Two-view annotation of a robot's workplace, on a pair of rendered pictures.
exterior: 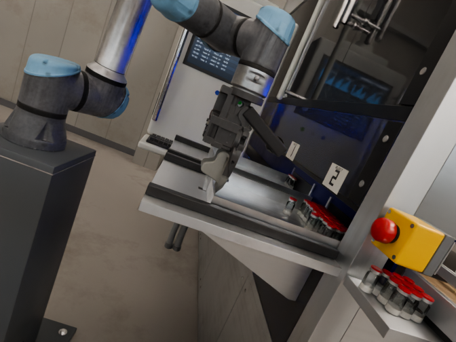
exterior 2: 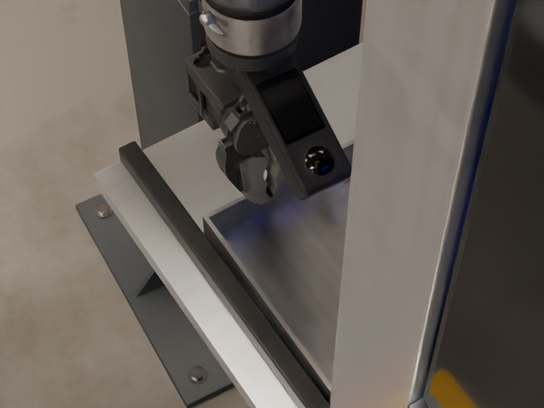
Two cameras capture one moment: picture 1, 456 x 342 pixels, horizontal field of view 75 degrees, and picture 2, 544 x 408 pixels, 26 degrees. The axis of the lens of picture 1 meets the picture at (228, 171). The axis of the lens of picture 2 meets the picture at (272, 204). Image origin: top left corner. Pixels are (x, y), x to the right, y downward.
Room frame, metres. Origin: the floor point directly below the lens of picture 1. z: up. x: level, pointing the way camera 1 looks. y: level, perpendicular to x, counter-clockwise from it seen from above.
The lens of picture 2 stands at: (0.37, -0.57, 1.77)
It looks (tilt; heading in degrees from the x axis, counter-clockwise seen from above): 55 degrees down; 68
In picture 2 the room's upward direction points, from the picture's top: straight up
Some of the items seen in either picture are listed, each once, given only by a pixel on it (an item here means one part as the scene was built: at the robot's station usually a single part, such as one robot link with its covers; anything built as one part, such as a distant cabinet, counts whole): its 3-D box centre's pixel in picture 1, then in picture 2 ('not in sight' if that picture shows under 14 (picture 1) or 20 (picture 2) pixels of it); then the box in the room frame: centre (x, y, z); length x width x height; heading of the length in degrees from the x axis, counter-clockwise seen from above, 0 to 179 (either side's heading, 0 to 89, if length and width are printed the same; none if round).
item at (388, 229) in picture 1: (386, 231); not in sight; (0.47, -0.27, 0.99); 0.04 x 0.04 x 0.04; 11
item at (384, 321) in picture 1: (397, 313); not in sight; (0.47, -0.36, 0.87); 0.14 x 0.13 x 0.02; 101
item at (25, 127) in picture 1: (39, 123); not in sight; (0.77, 0.52, 0.84); 0.15 x 0.15 x 0.10
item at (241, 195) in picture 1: (273, 207); (433, 298); (0.70, -0.14, 0.90); 0.34 x 0.26 x 0.04; 100
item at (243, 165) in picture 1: (255, 173); not in sight; (1.04, -0.09, 0.90); 0.34 x 0.26 x 0.04; 101
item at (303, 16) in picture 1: (292, 47); not in sight; (1.78, -0.06, 1.50); 0.49 x 0.01 x 0.59; 11
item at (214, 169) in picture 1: (214, 171); (238, 163); (0.58, 0.02, 0.95); 0.06 x 0.03 x 0.09; 101
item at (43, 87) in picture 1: (53, 82); not in sight; (0.77, 0.52, 0.96); 0.13 x 0.12 x 0.14; 146
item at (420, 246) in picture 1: (408, 239); not in sight; (0.48, -0.32, 0.99); 0.08 x 0.07 x 0.07; 101
